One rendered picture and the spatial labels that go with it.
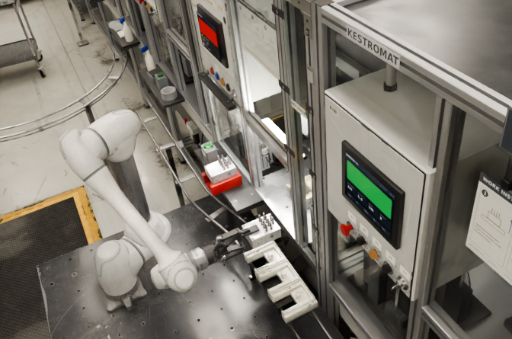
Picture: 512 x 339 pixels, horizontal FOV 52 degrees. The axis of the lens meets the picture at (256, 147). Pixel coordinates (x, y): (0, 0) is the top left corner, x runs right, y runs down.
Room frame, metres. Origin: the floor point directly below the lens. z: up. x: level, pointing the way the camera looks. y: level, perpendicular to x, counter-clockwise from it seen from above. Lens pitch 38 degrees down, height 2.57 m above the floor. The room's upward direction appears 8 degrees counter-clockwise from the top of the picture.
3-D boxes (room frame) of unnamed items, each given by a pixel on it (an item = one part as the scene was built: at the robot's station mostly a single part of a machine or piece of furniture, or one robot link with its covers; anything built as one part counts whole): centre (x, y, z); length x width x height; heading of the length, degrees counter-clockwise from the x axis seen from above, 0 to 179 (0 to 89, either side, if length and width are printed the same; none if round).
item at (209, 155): (2.07, 0.22, 0.97); 0.08 x 0.08 x 0.12; 22
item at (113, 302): (1.52, 0.68, 0.71); 0.22 x 0.18 x 0.06; 22
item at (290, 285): (1.34, -0.02, 0.84); 0.36 x 0.14 x 0.10; 22
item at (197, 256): (1.35, 0.28, 1.04); 0.09 x 0.06 x 0.09; 22
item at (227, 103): (2.04, 0.14, 1.37); 0.36 x 0.04 x 0.04; 22
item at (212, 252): (1.37, 0.21, 1.04); 0.09 x 0.07 x 0.08; 112
